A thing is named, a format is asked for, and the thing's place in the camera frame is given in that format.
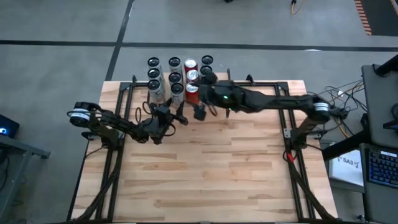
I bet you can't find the yellow floor cable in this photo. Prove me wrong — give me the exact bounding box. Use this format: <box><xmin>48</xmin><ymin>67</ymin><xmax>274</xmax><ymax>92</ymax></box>
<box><xmin>290</xmin><ymin>0</ymin><xmax>307</xmax><ymax>16</ymax></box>

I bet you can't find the black right camera cable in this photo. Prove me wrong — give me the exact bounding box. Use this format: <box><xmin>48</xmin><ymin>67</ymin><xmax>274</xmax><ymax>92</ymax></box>
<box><xmin>207</xmin><ymin>103</ymin><xmax>220</xmax><ymax>118</ymax></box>

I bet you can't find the tangled cable bundle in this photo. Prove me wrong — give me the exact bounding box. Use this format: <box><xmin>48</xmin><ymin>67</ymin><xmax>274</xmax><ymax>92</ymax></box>
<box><xmin>323</xmin><ymin>79</ymin><xmax>369</xmax><ymax>125</ymax></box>

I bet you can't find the white paper sign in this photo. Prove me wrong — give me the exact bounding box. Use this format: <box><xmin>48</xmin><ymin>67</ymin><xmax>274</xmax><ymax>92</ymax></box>
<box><xmin>328</xmin><ymin>149</ymin><xmax>364</xmax><ymax>187</ymax></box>

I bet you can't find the grey workstation desk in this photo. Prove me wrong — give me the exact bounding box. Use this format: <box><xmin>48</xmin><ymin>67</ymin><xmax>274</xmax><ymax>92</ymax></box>
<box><xmin>359</xmin><ymin>54</ymin><xmax>398</xmax><ymax>224</ymax></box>

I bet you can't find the black backlit keyboard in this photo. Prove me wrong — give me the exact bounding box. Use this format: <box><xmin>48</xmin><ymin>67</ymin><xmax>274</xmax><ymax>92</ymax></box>
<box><xmin>368</xmin><ymin>149</ymin><xmax>398</xmax><ymax>190</ymax></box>

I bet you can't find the black device with blue light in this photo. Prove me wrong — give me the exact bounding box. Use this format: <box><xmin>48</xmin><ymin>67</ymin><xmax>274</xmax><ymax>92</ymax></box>
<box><xmin>0</xmin><ymin>114</ymin><xmax>20</xmax><ymax>139</ymax></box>

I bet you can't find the white Celsius tropical can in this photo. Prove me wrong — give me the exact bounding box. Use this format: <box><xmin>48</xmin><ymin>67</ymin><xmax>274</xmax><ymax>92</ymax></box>
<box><xmin>170</xmin><ymin>82</ymin><xmax>185</xmax><ymax>108</ymax></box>
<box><xmin>168</xmin><ymin>57</ymin><xmax>183</xmax><ymax>73</ymax></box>
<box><xmin>168</xmin><ymin>72</ymin><xmax>183</xmax><ymax>85</ymax></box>

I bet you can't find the red Coca-Cola can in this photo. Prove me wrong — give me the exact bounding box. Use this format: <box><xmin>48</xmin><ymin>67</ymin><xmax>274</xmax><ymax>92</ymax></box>
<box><xmin>183</xmin><ymin>58</ymin><xmax>198</xmax><ymax>72</ymax></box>
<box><xmin>185</xmin><ymin>69</ymin><xmax>200</xmax><ymax>84</ymax></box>
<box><xmin>185</xmin><ymin>83</ymin><xmax>200</xmax><ymax>105</ymax></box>

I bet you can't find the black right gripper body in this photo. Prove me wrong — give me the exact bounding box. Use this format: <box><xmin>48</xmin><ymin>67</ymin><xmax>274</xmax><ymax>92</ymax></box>
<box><xmin>198</xmin><ymin>80</ymin><xmax>246</xmax><ymax>113</ymax></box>

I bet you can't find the white Celsius peach can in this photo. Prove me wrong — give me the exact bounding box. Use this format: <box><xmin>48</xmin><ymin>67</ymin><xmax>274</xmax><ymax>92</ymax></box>
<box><xmin>147</xmin><ymin>57</ymin><xmax>162</xmax><ymax>71</ymax></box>
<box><xmin>147</xmin><ymin>68</ymin><xmax>164</xmax><ymax>82</ymax></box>
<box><xmin>147</xmin><ymin>79</ymin><xmax>166</xmax><ymax>104</ymax></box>

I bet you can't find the black camera cable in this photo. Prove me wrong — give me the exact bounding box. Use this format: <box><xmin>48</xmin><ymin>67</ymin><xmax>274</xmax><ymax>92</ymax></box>
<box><xmin>135</xmin><ymin>100</ymin><xmax>177</xmax><ymax>138</ymax></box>
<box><xmin>207</xmin><ymin>103</ymin><xmax>220</xmax><ymax>118</ymax></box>

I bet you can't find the black mat with orange stripes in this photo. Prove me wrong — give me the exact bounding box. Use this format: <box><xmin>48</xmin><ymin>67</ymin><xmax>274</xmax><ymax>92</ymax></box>
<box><xmin>353</xmin><ymin>0</ymin><xmax>398</xmax><ymax>37</ymax></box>

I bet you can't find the black metal rig frame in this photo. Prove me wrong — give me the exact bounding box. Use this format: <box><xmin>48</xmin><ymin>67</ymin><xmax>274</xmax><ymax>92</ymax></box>
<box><xmin>67</xmin><ymin>74</ymin><xmax>338</xmax><ymax>223</ymax></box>

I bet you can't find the wooden shelf with black frame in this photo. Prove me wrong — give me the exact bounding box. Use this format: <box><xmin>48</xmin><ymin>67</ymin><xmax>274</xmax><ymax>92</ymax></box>
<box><xmin>146</xmin><ymin>68</ymin><xmax>233</xmax><ymax>119</ymax></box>

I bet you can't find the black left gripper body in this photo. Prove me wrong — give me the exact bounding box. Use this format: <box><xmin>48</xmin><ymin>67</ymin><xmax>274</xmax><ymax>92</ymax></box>
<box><xmin>136</xmin><ymin>119</ymin><xmax>174</xmax><ymax>146</ymax></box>

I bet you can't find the dark desk support beam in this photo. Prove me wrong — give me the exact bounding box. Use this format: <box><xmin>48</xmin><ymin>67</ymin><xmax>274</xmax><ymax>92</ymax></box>
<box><xmin>322</xmin><ymin>129</ymin><xmax>374</xmax><ymax>161</ymax></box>

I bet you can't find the black left camera cable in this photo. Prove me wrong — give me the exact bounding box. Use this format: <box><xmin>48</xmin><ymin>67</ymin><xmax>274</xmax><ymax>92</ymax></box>
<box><xmin>135</xmin><ymin>100</ymin><xmax>177</xmax><ymax>138</ymax></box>

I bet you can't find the grey side table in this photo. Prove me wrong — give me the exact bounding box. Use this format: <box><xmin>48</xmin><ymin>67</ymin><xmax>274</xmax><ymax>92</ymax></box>
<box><xmin>0</xmin><ymin>133</ymin><xmax>52</xmax><ymax>224</ymax></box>

